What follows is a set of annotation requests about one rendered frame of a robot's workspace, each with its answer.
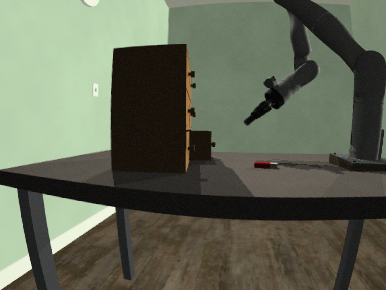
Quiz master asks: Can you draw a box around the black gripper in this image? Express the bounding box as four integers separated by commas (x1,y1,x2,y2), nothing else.
244,88,284,125

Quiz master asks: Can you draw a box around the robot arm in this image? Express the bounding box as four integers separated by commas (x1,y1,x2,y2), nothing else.
263,0,386,161

